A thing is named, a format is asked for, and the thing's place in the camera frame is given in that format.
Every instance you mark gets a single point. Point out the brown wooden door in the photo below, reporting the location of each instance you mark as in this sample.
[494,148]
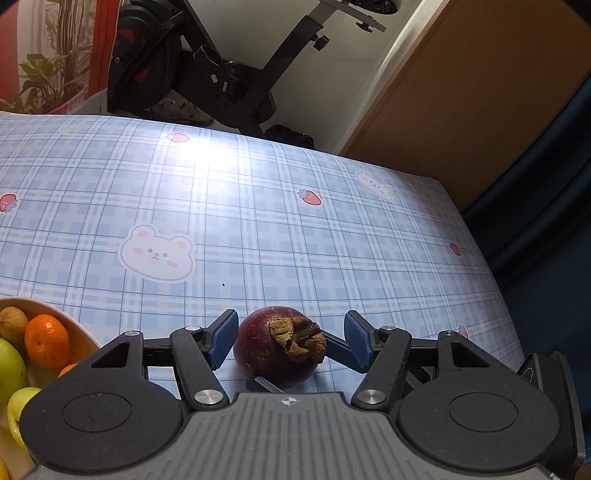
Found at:
[461,92]

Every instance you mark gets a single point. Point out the orange tangerine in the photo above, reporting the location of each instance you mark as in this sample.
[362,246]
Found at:
[46,341]
[68,369]

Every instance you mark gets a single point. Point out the purple mangosteen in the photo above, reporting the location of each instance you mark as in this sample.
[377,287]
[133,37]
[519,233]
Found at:
[263,350]

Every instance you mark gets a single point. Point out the dark blue cloth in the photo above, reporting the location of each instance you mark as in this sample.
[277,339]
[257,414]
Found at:
[554,207]

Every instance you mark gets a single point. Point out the black exercise bike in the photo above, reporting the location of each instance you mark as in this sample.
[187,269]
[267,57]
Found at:
[207,69]

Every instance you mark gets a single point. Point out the black bag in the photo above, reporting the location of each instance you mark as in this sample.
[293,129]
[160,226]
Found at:
[286,134]

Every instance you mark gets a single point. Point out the wall poster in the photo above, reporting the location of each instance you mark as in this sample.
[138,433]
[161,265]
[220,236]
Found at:
[46,46]

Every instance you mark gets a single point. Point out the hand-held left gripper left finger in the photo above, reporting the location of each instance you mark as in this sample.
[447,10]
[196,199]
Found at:
[221,339]

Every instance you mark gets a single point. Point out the brown longan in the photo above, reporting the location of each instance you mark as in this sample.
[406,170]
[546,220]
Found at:
[13,323]

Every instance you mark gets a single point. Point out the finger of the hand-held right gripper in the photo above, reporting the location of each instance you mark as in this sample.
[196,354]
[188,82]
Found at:
[265,384]
[337,348]

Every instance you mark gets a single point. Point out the cream round plate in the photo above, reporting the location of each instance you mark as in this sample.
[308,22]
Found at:
[83,339]

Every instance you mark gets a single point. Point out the green apple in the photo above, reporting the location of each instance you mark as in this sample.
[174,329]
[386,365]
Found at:
[9,369]
[21,406]

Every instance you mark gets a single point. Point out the pair of shoes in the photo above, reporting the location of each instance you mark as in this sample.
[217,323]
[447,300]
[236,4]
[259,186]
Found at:
[182,110]

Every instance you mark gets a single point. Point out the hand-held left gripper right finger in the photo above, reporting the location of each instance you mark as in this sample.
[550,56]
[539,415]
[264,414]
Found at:
[358,341]

